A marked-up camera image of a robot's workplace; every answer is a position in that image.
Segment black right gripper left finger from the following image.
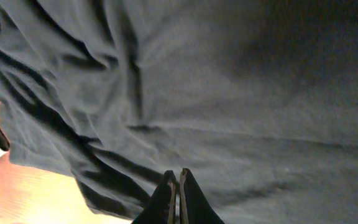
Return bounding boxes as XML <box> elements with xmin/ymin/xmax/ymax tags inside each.
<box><xmin>132</xmin><ymin>170</ymin><xmax>177</xmax><ymax>224</ymax></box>

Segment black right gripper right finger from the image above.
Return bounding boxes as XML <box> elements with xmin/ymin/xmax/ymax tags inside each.
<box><xmin>180</xmin><ymin>168</ymin><xmax>224</xmax><ymax>224</ymax></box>

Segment black t-shirt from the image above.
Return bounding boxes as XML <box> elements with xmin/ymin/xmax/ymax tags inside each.
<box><xmin>0</xmin><ymin>0</ymin><xmax>358</xmax><ymax>223</ymax></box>

